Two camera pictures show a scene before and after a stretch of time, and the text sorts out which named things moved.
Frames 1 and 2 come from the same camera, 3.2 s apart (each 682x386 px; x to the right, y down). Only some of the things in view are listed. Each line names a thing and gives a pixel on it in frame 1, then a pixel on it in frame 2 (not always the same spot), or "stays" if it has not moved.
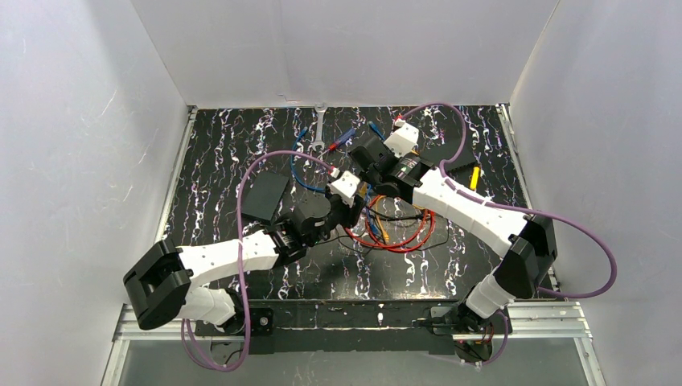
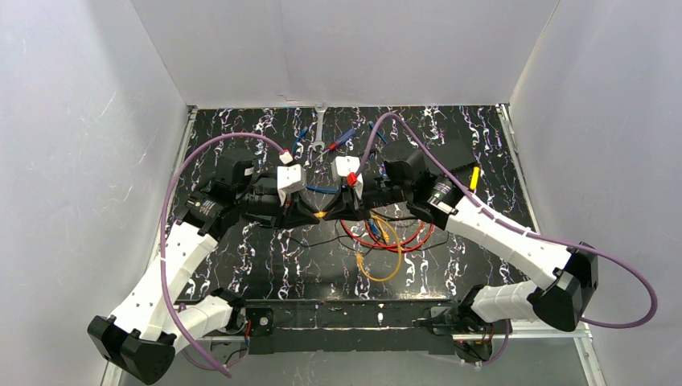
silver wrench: x=319 y=107 stays
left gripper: x=351 y=207 to x=285 y=208
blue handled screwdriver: x=334 y=145 stays
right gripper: x=364 y=159 to x=354 y=204
